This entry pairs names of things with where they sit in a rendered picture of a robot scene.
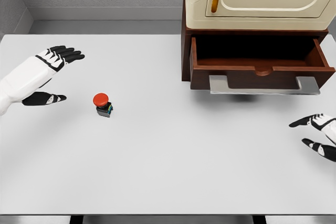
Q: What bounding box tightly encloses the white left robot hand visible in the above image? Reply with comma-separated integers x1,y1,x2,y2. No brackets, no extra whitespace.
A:
4,45,86,115

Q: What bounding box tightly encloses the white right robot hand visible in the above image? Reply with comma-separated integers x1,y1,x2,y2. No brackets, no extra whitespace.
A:
288,113,336,163

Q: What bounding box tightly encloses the brown wooden drawer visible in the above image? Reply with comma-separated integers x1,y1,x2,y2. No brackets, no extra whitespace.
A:
189,36,336,95

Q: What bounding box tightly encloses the cream cabinet with brown base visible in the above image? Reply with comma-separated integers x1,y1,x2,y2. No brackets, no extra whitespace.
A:
181,0,336,83

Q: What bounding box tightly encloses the red mushroom button switch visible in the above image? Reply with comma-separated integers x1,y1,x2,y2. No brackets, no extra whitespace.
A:
92,92,114,119

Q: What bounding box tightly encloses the grey metal drawer handle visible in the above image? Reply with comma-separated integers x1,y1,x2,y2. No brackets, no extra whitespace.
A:
208,74,321,95

